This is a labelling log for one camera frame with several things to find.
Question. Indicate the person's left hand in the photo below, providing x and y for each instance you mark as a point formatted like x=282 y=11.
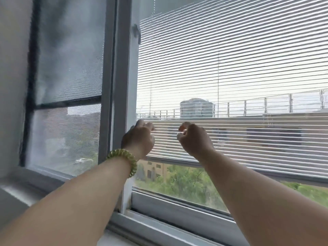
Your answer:
x=138 y=138

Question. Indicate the person's right hand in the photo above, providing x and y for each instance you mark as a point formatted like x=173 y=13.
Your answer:
x=196 y=140

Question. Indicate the person's right fingers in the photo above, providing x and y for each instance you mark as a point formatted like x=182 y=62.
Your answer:
x=182 y=131

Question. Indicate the person's left fingers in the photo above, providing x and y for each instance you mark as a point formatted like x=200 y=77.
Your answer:
x=147 y=126

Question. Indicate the white slatted window blind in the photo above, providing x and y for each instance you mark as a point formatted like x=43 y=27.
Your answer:
x=230 y=87

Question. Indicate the person's right forearm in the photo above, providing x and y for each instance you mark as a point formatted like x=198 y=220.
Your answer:
x=261 y=202

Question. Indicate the person's left forearm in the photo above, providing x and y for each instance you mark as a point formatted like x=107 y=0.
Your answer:
x=66 y=202

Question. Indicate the green spiral wrist band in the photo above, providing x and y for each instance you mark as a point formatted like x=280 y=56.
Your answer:
x=125 y=158

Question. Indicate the black framed window screen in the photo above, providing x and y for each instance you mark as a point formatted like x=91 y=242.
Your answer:
x=64 y=87

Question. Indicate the white window latch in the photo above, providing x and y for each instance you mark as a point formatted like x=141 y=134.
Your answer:
x=137 y=32

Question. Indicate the white sliding window frame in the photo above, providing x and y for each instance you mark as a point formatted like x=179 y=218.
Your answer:
x=143 y=202

